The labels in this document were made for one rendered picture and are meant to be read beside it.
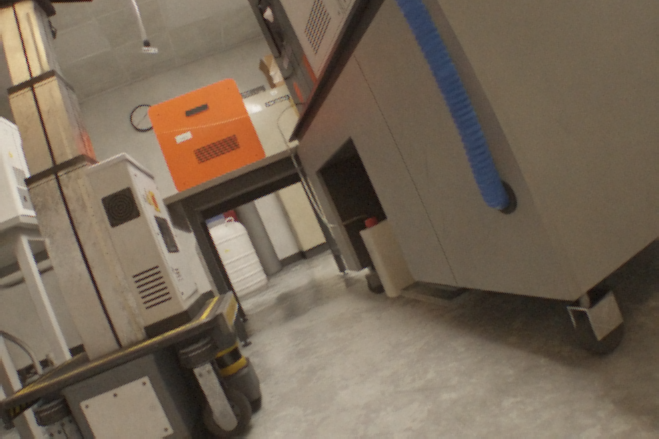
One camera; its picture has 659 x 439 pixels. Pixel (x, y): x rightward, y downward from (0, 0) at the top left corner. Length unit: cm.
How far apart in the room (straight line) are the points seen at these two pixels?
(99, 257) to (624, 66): 116
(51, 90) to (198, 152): 84
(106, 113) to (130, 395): 466
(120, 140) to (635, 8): 498
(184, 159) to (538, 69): 152
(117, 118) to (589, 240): 509
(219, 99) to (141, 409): 138
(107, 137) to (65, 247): 424
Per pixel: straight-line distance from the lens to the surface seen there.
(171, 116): 195
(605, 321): 75
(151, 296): 100
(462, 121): 58
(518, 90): 65
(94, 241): 110
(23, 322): 557
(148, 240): 100
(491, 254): 76
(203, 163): 187
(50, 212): 115
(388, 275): 156
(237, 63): 542
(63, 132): 119
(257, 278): 344
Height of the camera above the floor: 39
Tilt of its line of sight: 5 degrees up
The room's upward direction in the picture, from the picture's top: 24 degrees counter-clockwise
